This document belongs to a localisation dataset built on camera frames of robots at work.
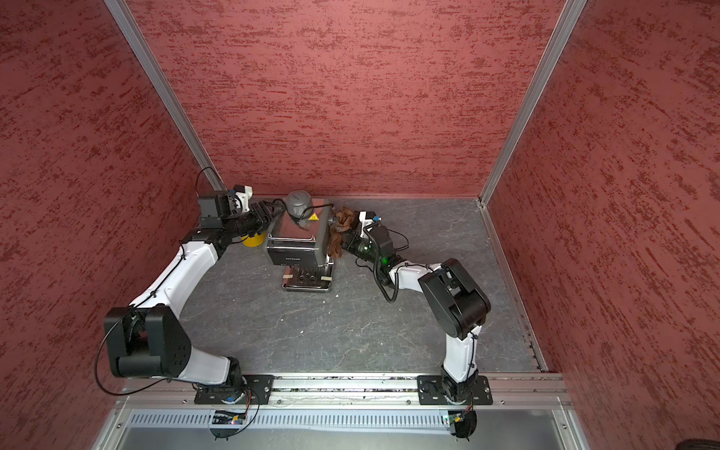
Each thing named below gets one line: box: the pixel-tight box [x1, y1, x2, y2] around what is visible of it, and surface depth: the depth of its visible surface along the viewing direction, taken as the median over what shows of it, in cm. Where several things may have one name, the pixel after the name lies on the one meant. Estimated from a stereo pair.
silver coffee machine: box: [265, 190, 335, 292], surface depth 79 cm
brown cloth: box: [328, 206, 356, 259], surface depth 85 cm
